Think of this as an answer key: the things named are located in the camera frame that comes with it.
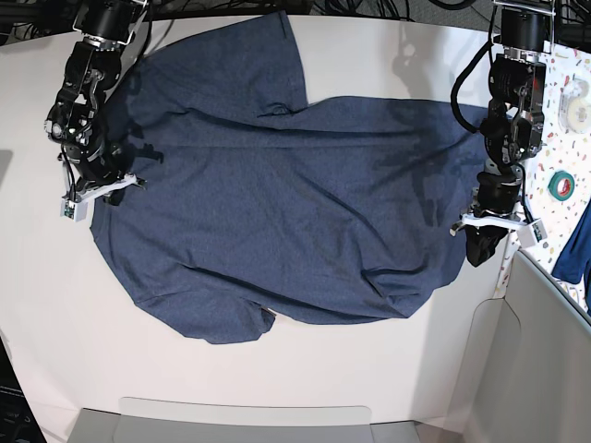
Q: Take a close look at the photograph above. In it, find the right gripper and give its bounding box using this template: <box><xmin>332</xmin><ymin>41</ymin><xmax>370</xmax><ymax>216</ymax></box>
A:
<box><xmin>68</xmin><ymin>142</ymin><xmax>132</xmax><ymax>200</ymax></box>

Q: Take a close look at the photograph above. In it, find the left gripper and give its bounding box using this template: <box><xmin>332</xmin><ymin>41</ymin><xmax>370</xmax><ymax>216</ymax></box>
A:
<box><xmin>464</xmin><ymin>168</ymin><xmax>522</xmax><ymax>267</ymax></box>

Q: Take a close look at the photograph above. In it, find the dark blue printed t-shirt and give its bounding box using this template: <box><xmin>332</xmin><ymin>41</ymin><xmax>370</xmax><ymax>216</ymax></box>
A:
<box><xmin>91</xmin><ymin>12</ymin><xmax>486</xmax><ymax>344</ymax></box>

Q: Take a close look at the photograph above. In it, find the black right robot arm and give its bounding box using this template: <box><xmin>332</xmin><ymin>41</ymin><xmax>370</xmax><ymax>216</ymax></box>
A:
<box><xmin>44</xmin><ymin>1</ymin><xmax>152</xmax><ymax>203</ymax></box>

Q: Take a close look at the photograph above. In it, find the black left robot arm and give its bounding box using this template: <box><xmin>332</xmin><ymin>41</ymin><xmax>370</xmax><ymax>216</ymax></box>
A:
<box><xmin>450</xmin><ymin>1</ymin><xmax>556</xmax><ymax>267</ymax></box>

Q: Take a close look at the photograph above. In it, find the green tape roll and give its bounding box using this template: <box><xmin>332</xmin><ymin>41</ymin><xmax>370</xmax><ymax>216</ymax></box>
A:
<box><xmin>548</xmin><ymin>171</ymin><xmax>575</xmax><ymax>202</ymax></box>

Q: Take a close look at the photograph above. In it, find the terrazzo patterned side surface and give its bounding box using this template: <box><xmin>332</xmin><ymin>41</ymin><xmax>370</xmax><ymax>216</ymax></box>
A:
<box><xmin>492</xmin><ymin>37</ymin><xmax>591</xmax><ymax>317</ymax></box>

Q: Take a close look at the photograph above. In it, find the blue cloth at right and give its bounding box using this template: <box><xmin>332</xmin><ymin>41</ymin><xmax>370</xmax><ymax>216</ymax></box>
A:
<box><xmin>551</xmin><ymin>211</ymin><xmax>590</xmax><ymax>288</ymax></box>

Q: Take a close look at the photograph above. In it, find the clear tape dispenser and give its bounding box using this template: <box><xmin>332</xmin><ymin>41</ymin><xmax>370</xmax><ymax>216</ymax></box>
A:
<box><xmin>559</xmin><ymin>78</ymin><xmax>590</xmax><ymax>134</ymax></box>

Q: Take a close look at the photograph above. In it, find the grey front divider panel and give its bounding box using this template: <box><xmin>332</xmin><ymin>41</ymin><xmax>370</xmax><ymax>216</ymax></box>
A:
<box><xmin>68</xmin><ymin>397</ymin><xmax>419</xmax><ymax>442</ymax></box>

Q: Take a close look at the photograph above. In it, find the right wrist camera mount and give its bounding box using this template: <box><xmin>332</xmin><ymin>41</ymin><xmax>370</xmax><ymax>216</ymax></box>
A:
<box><xmin>60</xmin><ymin>171</ymin><xmax>146</xmax><ymax>222</ymax></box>

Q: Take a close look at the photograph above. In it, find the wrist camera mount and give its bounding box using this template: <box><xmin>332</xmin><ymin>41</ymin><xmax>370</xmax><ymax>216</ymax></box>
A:
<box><xmin>60</xmin><ymin>171</ymin><xmax>146</xmax><ymax>222</ymax></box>
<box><xmin>450</xmin><ymin>187</ymin><xmax>548</xmax><ymax>248</ymax></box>

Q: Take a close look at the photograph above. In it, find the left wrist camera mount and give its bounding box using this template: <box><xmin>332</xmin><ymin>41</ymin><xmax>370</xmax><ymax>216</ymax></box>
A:
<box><xmin>450</xmin><ymin>187</ymin><xmax>548</xmax><ymax>248</ymax></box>

